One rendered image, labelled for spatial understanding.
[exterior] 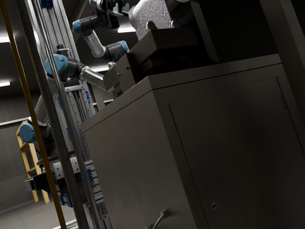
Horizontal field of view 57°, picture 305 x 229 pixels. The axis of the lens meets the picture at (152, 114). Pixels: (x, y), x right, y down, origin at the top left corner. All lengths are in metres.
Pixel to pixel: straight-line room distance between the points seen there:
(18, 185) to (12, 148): 1.17
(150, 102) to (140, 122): 0.10
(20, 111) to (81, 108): 8.21
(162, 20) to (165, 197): 0.63
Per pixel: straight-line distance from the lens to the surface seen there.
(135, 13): 1.27
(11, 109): 10.23
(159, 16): 1.13
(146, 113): 0.79
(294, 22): 0.96
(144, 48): 0.86
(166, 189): 0.82
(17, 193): 9.93
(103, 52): 1.98
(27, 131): 1.74
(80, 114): 2.05
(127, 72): 0.93
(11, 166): 9.95
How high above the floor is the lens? 0.74
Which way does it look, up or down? 5 degrees up
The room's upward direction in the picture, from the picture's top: 18 degrees counter-clockwise
